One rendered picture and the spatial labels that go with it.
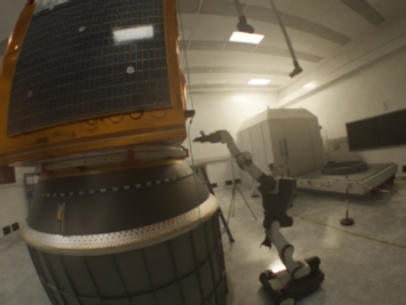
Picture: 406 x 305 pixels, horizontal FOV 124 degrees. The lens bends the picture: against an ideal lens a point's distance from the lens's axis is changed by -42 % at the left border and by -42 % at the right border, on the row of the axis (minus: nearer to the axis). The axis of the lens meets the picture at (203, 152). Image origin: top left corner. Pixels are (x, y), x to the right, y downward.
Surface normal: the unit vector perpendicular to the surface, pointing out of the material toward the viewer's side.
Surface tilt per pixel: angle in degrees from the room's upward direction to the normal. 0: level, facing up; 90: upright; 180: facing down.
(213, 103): 90
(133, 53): 90
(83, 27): 90
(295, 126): 90
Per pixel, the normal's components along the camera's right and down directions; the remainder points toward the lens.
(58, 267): -0.03, -0.04
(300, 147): 0.21, -0.07
